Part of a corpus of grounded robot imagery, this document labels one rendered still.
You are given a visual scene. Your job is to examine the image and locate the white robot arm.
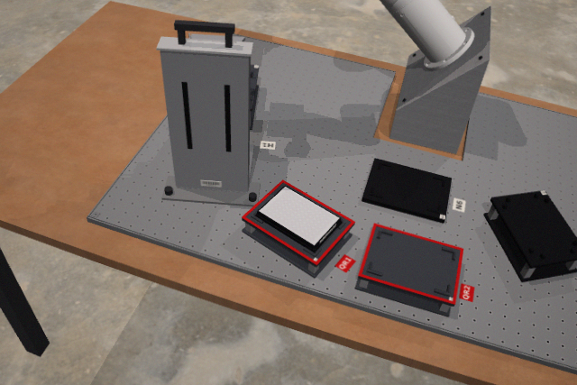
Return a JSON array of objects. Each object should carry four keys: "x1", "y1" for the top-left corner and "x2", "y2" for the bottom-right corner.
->
[{"x1": 380, "y1": 0, "x2": 474, "y2": 71}]

